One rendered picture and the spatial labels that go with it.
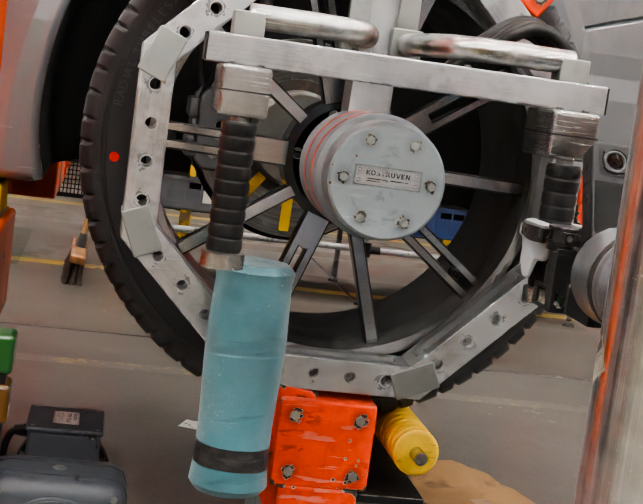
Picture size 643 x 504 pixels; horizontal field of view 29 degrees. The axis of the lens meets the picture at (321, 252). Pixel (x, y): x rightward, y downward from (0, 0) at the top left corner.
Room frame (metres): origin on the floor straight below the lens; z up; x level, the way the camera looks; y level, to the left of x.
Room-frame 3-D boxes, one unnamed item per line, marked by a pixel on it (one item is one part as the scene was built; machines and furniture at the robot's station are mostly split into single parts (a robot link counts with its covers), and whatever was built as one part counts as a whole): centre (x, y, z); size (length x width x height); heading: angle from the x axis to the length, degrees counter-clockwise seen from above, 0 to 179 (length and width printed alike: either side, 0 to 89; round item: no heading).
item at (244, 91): (1.27, 0.10, 0.93); 0.09 x 0.05 x 0.05; 10
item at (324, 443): (1.54, -0.02, 0.48); 0.16 x 0.12 x 0.17; 10
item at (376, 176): (1.44, -0.04, 0.85); 0.21 x 0.14 x 0.14; 10
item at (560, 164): (1.30, -0.24, 0.83); 0.04 x 0.04 x 0.16
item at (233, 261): (1.24, 0.10, 0.83); 0.04 x 0.04 x 0.16
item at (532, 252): (1.29, -0.21, 0.81); 0.09 x 0.03 x 0.06; 18
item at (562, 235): (1.19, -0.26, 0.80); 0.12 x 0.08 x 0.09; 10
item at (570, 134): (1.33, -0.23, 0.93); 0.09 x 0.05 x 0.05; 10
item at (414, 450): (1.63, -0.13, 0.51); 0.29 x 0.06 x 0.06; 10
